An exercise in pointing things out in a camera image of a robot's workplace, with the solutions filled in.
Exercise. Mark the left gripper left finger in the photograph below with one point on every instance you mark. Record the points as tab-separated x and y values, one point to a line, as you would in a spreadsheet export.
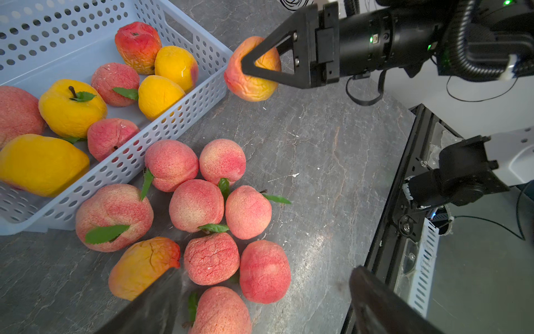
153	311

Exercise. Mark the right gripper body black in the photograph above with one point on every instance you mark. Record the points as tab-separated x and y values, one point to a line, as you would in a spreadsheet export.
402	34

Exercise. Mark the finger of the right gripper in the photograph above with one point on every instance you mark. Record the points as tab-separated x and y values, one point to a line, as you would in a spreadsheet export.
294	41

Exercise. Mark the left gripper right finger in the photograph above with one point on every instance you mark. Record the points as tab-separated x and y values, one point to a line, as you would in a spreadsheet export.
379	310

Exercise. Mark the orange pink peach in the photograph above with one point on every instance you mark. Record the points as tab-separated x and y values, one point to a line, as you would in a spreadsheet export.
141	265

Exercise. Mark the pink peach with leaf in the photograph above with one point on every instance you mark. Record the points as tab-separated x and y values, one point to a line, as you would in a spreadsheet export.
114	218

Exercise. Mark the grey slotted cable duct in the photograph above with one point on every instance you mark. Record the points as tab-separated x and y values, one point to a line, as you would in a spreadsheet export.
421	283

